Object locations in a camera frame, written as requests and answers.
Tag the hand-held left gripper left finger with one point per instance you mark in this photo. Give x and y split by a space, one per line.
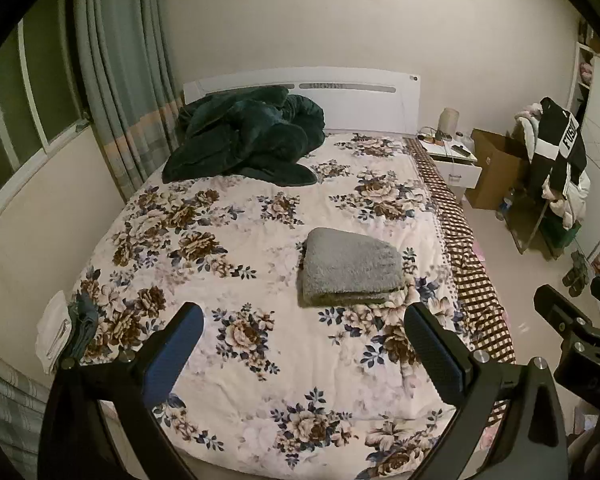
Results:
172 360

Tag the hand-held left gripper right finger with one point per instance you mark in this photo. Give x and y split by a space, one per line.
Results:
432 355

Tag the grey fleece pants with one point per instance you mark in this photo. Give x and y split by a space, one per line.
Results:
350 265

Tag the green storage bin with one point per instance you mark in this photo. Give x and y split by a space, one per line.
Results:
562 235

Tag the dark teal folded cloth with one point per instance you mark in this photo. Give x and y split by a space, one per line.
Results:
84 325

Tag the white puffy jacket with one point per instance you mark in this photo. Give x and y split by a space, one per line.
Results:
572 200

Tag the bed with floral cover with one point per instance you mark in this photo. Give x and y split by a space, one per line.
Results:
220 270

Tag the plastic water bottle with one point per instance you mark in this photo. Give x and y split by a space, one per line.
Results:
504 205

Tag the brown checked bed sheet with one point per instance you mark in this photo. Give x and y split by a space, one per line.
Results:
460 240

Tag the white folded towel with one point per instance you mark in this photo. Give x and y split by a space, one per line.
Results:
55 332

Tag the large cardboard box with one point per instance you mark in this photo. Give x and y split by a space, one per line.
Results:
495 170

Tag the black and white jacket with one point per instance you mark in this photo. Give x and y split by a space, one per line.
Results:
557 135

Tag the white nightstand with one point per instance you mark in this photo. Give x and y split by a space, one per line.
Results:
460 172

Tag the striped curtain panel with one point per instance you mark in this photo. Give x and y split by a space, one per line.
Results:
10 410

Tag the black remote control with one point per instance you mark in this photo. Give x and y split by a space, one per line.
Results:
462 150

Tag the beige bedside lamp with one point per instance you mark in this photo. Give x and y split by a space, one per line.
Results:
449 121

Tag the dark green duvet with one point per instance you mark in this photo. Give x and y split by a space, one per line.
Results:
245 140

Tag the white bed headboard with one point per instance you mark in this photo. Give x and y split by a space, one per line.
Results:
370 110

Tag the white framed window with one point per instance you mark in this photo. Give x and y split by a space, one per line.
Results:
30 110

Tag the grey-green striped curtain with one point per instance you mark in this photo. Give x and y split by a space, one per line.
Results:
120 70

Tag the metal frame chair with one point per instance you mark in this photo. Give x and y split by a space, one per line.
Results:
527 230

